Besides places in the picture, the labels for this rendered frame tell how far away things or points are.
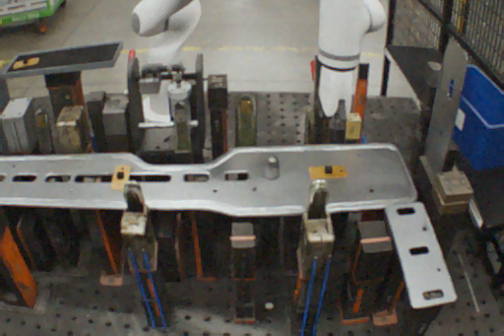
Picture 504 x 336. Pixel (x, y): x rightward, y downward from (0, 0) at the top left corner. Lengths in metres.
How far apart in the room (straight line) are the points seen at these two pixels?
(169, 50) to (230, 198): 0.67
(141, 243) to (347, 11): 0.58
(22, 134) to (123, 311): 0.53
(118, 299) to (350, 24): 0.86
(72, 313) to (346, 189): 0.76
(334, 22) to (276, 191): 0.39
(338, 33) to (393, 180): 0.39
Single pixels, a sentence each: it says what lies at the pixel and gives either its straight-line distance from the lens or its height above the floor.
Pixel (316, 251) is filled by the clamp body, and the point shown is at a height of 1.01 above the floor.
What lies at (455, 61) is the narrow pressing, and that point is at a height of 1.30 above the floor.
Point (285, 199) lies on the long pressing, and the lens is 1.06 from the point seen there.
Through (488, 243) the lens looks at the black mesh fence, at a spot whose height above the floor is 0.71.
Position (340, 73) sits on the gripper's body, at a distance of 0.96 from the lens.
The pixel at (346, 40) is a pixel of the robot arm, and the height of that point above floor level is 1.34.
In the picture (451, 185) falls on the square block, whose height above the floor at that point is 1.06.
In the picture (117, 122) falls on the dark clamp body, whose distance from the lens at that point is 1.25.
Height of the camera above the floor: 1.71
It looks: 36 degrees down
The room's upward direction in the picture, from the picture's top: straight up
